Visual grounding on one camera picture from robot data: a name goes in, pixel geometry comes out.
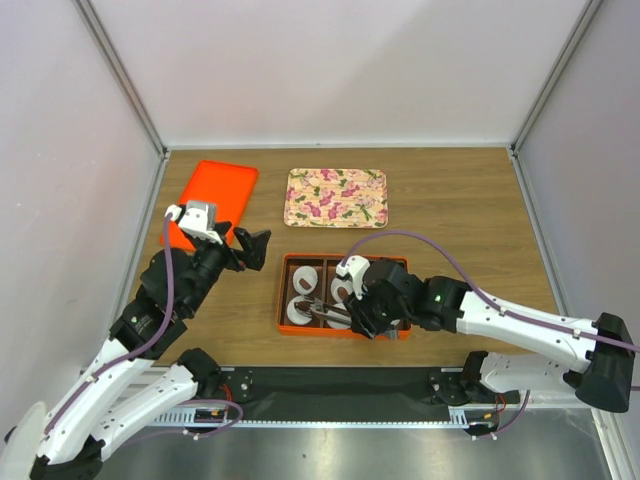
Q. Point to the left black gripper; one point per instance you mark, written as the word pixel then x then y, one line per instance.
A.
pixel 254 249

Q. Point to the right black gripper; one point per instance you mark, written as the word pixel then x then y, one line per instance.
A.
pixel 361 320

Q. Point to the brown oval chocolate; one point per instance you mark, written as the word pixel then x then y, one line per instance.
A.
pixel 342 291

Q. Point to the metal tongs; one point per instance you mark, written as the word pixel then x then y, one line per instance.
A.
pixel 320 309

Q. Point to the dark round chocolate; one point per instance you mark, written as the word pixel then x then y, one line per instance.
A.
pixel 303 306

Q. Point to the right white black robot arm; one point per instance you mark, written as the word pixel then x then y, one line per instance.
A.
pixel 593 359

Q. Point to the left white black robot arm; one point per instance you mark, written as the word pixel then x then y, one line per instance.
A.
pixel 75 438

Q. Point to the orange chocolate box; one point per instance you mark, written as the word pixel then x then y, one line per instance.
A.
pixel 325 264

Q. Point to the white paper cup front middle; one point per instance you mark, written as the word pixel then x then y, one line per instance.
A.
pixel 337 321

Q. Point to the white paper cup back left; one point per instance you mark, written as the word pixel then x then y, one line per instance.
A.
pixel 309 274

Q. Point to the orange box lid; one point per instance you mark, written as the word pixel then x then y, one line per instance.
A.
pixel 227 186

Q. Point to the white paper cup front left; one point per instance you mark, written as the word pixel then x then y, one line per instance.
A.
pixel 295 315

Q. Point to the floral serving tray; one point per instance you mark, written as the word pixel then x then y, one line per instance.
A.
pixel 337 198

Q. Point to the black base mat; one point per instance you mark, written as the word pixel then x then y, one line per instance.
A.
pixel 355 394

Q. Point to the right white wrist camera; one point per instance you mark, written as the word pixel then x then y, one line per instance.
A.
pixel 353 269

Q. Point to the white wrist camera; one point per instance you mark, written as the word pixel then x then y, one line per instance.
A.
pixel 353 269
pixel 196 219

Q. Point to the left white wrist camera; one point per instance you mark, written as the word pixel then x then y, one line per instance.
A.
pixel 196 219

